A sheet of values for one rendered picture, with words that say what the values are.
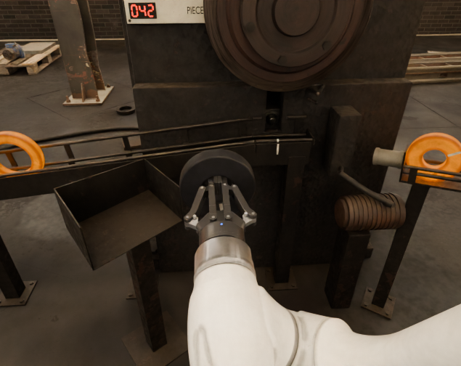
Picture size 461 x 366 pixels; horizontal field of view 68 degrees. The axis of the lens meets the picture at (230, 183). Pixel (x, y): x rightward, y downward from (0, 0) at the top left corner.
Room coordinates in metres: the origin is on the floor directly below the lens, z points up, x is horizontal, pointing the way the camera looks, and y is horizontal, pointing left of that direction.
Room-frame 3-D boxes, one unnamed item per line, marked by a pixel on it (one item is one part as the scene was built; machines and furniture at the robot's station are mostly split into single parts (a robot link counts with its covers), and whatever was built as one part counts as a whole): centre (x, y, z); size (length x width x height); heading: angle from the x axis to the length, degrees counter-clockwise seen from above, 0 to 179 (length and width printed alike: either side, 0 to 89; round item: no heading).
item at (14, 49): (4.77, 2.85, 0.25); 0.40 x 0.24 x 0.22; 4
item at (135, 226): (0.74, 0.30, 0.36); 0.26 x 0.20 x 0.72; 129
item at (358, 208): (0.96, -0.50, 0.27); 0.22 x 0.13 x 0.53; 94
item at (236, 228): (0.43, 0.01, 0.83); 0.09 x 0.08 x 0.07; 4
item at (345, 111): (1.10, -0.39, 0.68); 0.11 x 0.08 x 0.24; 4
